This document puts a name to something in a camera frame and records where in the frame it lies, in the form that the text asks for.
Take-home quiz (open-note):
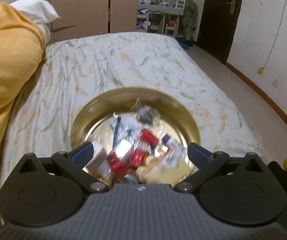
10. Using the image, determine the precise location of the green hanging clothing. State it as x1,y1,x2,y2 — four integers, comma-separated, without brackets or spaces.
180,0,199,48

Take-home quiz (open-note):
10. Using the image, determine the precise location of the cluttered white shelf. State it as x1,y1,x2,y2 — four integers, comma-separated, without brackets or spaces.
136,0,186,36

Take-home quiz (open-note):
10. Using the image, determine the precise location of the clear plastic packet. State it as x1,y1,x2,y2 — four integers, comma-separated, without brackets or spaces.
120,120,140,145

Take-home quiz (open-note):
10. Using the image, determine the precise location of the white chair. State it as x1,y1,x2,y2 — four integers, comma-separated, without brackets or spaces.
165,20,177,37

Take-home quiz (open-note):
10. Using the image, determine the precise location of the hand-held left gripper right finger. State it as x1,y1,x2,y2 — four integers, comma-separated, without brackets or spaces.
175,142,275,193

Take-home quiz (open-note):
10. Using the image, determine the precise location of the white pillow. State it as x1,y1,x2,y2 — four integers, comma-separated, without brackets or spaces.
9,0,60,43

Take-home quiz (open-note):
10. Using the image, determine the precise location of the floral round tin container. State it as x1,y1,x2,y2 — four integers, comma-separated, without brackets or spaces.
71,87,201,182

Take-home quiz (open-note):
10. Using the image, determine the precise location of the red snack packet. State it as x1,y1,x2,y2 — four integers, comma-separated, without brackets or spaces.
105,152,128,178
130,149,149,168
140,129,159,147

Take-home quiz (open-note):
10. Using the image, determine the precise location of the grey wrapper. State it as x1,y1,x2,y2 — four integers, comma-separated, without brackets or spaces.
136,105,162,125

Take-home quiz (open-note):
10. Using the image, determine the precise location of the thin wall cable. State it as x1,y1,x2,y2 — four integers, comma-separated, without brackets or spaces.
263,0,287,68

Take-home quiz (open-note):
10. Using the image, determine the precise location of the person's black clothing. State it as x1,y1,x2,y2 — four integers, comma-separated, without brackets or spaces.
267,161,287,230

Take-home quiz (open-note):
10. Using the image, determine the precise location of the floral bedspread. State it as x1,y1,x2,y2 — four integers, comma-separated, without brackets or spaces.
0,31,264,180

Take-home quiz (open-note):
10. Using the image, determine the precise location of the dark door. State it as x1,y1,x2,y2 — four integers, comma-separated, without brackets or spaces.
197,0,245,64

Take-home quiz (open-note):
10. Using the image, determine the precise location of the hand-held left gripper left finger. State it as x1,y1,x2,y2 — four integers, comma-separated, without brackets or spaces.
14,141,109,194

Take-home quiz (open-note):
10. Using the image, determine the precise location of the white tube purple cap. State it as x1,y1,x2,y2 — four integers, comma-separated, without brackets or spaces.
160,135,187,167

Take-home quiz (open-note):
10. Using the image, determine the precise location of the brown wardrobe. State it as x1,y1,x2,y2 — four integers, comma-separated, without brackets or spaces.
25,0,139,43

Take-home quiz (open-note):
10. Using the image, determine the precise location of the yellow blanket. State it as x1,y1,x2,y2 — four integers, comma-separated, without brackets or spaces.
0,1,48,230

